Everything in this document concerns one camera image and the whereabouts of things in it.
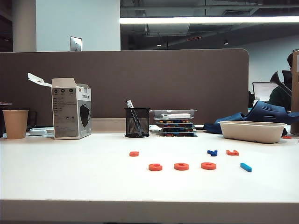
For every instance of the red letter c magnet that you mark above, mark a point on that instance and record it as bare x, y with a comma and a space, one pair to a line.
155, 167

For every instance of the red letter o magnet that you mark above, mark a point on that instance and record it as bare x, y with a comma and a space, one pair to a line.
208, 165
181, 166

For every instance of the light blue letter l magnet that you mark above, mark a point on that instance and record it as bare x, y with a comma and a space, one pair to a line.
246, 167

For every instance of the red letter s magnet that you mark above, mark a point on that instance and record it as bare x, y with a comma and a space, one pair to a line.
134, 153

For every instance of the blue letter y magnet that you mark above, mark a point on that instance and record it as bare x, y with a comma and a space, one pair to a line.
212, 152

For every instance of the red letter h magnet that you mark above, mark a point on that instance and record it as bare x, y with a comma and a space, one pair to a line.
232, 152

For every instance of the orange letter u magnet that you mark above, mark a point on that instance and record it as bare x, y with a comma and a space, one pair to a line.
287, 137

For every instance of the clear barrel pen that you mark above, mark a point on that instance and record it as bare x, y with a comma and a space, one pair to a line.
136, 116
130, 107

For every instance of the black mesh pen holder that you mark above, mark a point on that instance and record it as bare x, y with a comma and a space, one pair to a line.
137, 127

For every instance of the clear plastic tray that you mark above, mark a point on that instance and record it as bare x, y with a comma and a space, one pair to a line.
172, 111

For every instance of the brown desk partition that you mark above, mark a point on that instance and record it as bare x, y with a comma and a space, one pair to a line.
140, 81

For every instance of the navy blue slipper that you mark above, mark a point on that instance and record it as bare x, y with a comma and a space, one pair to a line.
224, 121

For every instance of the white face mask box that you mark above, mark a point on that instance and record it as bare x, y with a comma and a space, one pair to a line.
65, 116

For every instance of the white ceiling light strip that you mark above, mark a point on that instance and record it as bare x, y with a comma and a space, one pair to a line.
187, 20

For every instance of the beige oval bin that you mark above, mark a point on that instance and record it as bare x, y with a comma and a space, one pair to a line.
252, 133

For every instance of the white earbuds case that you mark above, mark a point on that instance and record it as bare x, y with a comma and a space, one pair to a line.
38, 132

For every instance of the white lit monitor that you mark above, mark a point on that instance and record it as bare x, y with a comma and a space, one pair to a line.
262, 91

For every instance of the blue fabric bag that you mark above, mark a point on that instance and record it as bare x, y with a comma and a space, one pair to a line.
268, 112

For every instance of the person in green sweater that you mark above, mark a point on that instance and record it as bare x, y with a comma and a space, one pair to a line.
280, 98

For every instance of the black cone-headed lamp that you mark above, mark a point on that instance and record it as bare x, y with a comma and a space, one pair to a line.
276, 78

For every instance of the brown paper cup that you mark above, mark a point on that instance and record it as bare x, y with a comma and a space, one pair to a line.
15, 124

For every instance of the black office chair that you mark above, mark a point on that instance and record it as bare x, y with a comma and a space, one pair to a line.
286, 78

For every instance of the brown cardboard box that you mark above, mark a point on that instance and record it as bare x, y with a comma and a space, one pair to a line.
295, 93

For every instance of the silver wall plate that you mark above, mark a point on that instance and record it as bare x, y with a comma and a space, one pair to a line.
76, 43

